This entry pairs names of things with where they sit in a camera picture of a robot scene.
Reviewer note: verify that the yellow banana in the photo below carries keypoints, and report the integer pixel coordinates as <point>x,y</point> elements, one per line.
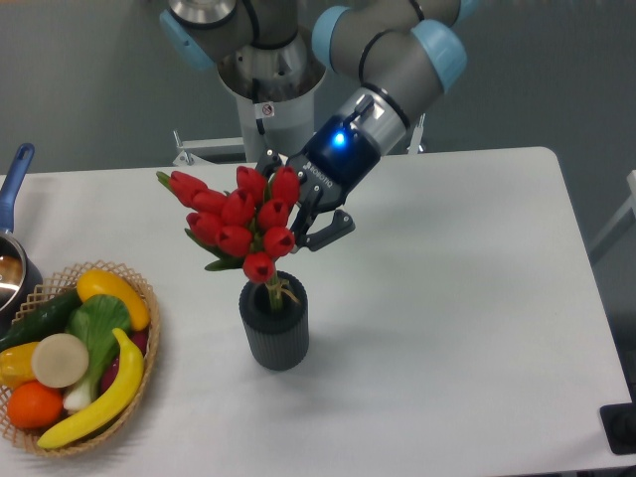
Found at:
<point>105,408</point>

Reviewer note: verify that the dark grey ribbed vase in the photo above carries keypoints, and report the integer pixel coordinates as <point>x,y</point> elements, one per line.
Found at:
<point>278,340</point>

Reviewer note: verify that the white frame at right edge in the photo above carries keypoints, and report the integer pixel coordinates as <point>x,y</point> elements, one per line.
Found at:
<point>616,227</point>

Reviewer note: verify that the orange fruit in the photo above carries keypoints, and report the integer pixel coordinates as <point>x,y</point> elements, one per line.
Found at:
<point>33,405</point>

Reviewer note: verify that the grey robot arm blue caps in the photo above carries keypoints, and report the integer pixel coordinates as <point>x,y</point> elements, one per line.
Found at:
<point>329,101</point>

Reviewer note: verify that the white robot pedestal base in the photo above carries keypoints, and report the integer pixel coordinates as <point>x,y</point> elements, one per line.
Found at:
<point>281,126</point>

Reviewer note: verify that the purple red vegetable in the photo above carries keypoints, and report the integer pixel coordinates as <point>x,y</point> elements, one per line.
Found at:
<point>140,339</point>

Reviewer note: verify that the blue handled saucepan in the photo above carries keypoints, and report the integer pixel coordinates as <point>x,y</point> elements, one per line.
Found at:
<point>19,275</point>

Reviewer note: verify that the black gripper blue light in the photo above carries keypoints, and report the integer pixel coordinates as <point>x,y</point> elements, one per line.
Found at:
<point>336,159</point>

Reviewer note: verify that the green cucumber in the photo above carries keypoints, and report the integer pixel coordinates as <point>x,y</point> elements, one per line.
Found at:
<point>49,318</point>

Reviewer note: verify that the green bok choy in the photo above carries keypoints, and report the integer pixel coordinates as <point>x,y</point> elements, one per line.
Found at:
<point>93,323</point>

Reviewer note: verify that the beige round disc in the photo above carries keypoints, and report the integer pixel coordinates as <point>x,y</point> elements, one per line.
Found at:
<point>59,361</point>

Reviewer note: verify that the red tulip bouquet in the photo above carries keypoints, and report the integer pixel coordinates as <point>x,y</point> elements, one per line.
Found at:
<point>246,228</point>

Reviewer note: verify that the yellow bell pepper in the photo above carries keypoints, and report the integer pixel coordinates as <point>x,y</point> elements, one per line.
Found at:
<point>16,368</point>

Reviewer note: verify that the yellow squash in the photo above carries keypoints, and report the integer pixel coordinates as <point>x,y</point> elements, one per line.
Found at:
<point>98,281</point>

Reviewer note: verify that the woven wicker basket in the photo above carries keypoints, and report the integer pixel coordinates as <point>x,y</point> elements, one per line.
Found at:
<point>58,283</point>

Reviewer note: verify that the black device at table edge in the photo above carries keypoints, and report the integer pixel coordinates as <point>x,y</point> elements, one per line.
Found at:
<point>619,425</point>

